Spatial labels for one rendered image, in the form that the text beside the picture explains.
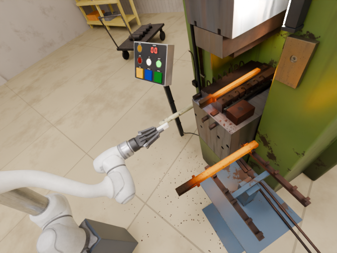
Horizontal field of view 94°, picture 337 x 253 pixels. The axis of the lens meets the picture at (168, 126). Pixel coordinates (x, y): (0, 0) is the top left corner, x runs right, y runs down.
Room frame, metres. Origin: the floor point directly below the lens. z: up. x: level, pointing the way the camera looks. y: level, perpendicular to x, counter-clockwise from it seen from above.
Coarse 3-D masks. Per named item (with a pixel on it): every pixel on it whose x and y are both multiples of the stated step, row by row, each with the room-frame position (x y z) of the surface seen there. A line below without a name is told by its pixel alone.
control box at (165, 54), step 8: (136, 48) 1.30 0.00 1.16; (144, 48) 1.23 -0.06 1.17; (152, 48) 1.16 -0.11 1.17; (160, 48) 1.10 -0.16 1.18; (168, 48) 1.06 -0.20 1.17; (136, 56) 1.28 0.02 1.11; (144, 56) 1.21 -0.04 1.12; (152, 56) 1.15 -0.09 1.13; (160, 56) 1.09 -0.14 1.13; (168, 56) 1.05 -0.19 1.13; (136, 64) 1.27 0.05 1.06; (144, 64) 1.19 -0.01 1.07; (152, 64) 1.13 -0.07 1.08; (168, 64) 1.04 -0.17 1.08; (144, 72) 1.18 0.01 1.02; (152, 72) 1.11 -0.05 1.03; (160, 72) 1.05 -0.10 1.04; (168, 72) 1.03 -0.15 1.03; (144, 80) 1.16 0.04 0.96; (152, 80) 1.09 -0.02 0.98; (168, 80) 1.01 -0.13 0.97
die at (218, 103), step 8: (248, 64) 0.83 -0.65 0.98; (256, 64) 0.78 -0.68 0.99; (264, 64) 0.74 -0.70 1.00; (240, 72) 0.77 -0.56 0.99; (248, 72) 0.73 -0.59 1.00; (264, 72) 0.69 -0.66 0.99; (272, 72) 0.66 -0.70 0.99; (224, 80) 0.76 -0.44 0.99; (232, 80) 0.73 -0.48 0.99; (248, 80) 0.67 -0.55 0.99; (208, 88) 0.76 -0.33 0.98; (216, 88) 0.72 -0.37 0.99; (232, 88) 0.66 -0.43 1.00; (240, 88) 0.64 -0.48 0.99; (248, 88) 0.62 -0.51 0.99; (224, 96) 0.63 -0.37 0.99; (240, 96) 0.61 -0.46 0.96; (216, 104) 0.63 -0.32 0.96; (224, 104) 0.58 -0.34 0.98
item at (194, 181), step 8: (248, 144) 0.31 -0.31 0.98; (256, 144) 0.29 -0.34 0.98; (240, 152) 0.29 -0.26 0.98; (248, 152) 0.28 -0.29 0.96; (224, 160) 0.28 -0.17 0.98; (232, 160) 0.27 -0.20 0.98; (216, 168) 0.26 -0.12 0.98; (192, 176) 0.27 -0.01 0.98; (200, 176) 0.26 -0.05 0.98; (208, 176) 0.25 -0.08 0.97; (184, 184) 0.25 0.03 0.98; (192, 184) 0.24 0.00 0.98; (184, 192) 0.23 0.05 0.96
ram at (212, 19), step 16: (192, 0) 0.76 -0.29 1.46; (208, 0) 0.66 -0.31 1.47; (224, 0) 0.57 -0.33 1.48; (240, 0) 0.53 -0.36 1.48; (256, 0) 0.55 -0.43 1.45; (272, 0) 0.56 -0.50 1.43; (288, 0) 0.58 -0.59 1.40; (192, 16) 0.77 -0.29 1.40; (208, 16) 0.66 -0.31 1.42; (224, 16) 0.57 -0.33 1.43; (240, 16) 0.54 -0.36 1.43; (256, 16) 0.55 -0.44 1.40; (272, 16) 0.57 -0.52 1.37; (224, 32) 0.57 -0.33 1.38; (240, 32) 0.54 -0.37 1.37
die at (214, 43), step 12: (264, 24) 0.62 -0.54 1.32; (276, 24) 0.64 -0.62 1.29; (204, 36) 0.70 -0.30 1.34; (216, 36) 0.61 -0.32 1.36; (240, 36) 0.60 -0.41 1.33; (252, 36) 0.61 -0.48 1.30; (204, 48) 0.70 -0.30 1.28; (216, 48) 0.62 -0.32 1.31; (228, 48) 0.58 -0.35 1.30; (240, 48) 0.60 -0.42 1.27
